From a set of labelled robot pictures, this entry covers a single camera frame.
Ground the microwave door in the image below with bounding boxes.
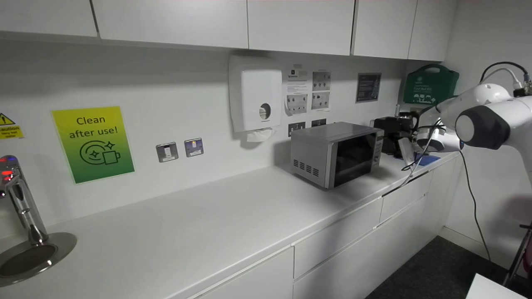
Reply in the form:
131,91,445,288
330,132,377,189

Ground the row of white wall cabinets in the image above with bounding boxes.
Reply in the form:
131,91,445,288
0,0,458,62

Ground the silver microwave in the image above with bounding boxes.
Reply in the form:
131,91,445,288
290,122,384,190

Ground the white table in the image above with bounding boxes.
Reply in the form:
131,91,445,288
465,273,529,299

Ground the yellow caution sign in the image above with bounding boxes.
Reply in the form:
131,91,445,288
0,112,25,140

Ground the chrome tap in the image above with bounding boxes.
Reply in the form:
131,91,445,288
0,155,50,246

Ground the blue cloth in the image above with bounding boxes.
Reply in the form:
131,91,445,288
416,154,441,167

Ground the black cable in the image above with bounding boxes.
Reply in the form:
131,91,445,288
458,149,492,263

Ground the white paper towel dispenser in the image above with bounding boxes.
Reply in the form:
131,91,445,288
228,56,283,134

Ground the white wall cabinet door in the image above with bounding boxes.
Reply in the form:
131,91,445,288
247,0,356,56
408,0,458,62
91,0,249,50
352,0,418,60

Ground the white drawer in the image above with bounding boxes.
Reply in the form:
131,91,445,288
380,170,433,223
293,198,383,279

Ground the white paper notice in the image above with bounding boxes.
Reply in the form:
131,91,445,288
282,68,310,117
310,70,332,112

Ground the white paper towel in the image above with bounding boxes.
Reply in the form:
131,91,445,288
246,127,275,143

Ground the green and yellow sign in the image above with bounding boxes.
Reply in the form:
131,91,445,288
51,106,136,185

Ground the round steel drain tray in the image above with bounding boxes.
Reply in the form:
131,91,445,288
0,232,78,288

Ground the green first aid kit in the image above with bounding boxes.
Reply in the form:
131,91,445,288
403,64,460,105

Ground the dark framed notice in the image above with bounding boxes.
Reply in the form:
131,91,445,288
355,73,382,104

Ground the silver wall socket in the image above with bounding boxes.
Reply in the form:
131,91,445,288
156,142,180,163
184,137,204,158

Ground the stand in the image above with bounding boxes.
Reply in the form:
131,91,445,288
502,222,532,288

